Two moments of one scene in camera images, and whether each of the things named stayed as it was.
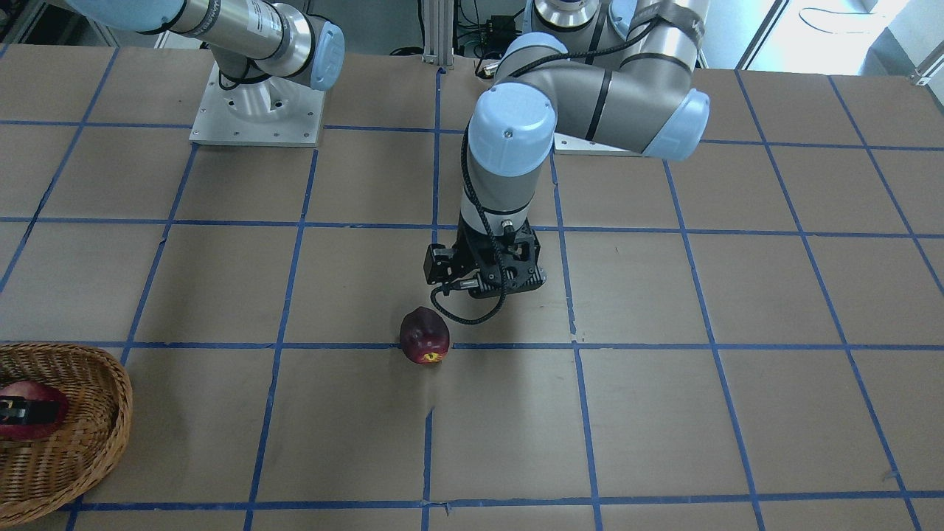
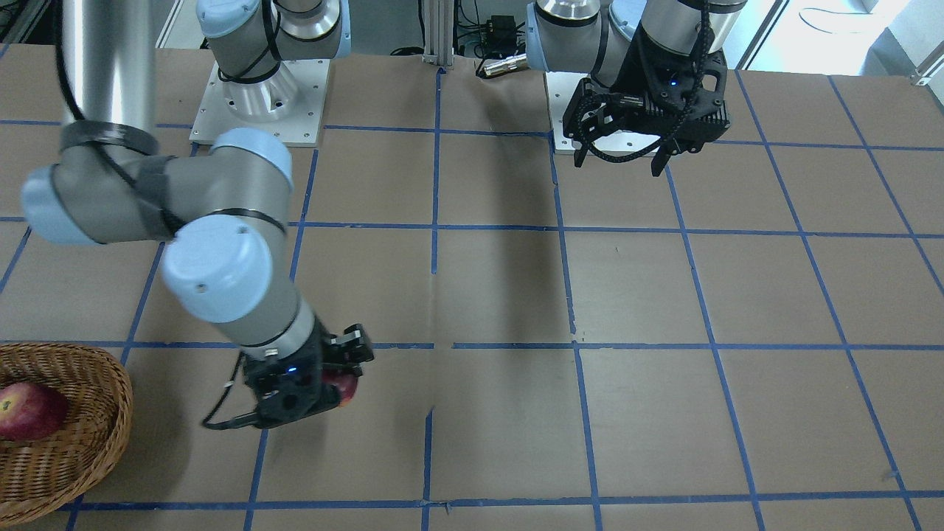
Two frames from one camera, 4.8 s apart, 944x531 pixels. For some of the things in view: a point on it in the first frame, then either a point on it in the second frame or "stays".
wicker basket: (39, 473) stays
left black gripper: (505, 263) -> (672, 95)
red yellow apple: (30, 390) stays
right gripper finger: (16, 410) -> (346, 352)
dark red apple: (424, 335) -> (346, 383)
